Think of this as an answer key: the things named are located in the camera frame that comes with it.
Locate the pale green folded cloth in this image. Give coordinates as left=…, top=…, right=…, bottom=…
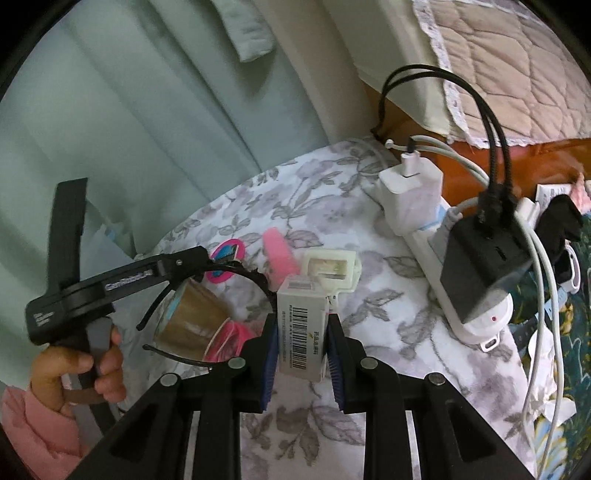
left=212, top=0, right=279, bottom=63

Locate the white plastic holder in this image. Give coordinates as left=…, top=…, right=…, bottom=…
left=302, top=248, right=362, bottom=297

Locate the person's left forearm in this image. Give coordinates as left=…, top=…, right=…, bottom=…
left=0, top=381, right=93, bottom=476

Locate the beige quilted bedspread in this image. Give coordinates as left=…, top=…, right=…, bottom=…
left=411, top=0, right=591, bottom=149

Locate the dark teal floral cloth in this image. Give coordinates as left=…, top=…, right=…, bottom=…
left=508, top=268, right=591, bottom=480

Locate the black cloth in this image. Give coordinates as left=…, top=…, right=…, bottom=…
left=538, top=194, right=584, bottom=283

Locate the white charger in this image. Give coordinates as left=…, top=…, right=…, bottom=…
left=379, top=148, right=445, bottom=222

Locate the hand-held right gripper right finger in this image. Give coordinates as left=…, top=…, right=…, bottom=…
left=325, top=313, right=536, bottom=480

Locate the black charger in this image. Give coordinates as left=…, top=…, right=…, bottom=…
left=440, top=190, right=533, bottom=326

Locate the white barcode box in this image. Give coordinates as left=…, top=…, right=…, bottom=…
left=276, top=276, right=331, bottom=383

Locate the cream bed sheet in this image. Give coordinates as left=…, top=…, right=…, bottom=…
left=318, top=0, right=462, bottom=136

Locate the pale green curtain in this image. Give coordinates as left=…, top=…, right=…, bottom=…
left=0, top=0, right=334, bottom=384

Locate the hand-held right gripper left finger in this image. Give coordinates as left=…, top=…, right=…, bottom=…
left=90, top=314, right=279, bottom=480

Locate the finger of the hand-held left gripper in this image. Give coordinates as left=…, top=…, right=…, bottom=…
left=159, top=246, right=208, bottom=289

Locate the brown tape roll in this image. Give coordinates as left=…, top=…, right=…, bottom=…
left=154, top=279, right=232, bottom=363

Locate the pink round picture mirror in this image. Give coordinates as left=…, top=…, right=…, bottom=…
left=207, top=237, right=245, bottom=283

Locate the person's left hand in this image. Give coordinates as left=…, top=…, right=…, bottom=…
left=30, top=324, right=129, bottom=416

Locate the wooden bed frame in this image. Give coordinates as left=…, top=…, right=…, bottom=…
left=360, top=78, right=591, bottom=209

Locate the pink comb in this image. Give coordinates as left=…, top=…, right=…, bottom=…
left=262, top=228, right=302, bottom=280

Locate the white cable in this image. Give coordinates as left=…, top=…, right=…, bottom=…
left=385, top=138, right=561, bottom=407

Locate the floral tablecloth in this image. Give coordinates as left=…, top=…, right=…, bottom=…
left=111, top=138, right=542, bottom=480

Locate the black braided cable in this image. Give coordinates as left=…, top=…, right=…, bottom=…
left=372, top=69, right=502, bottom=206
left=372, top=65, right=514, bottom=206

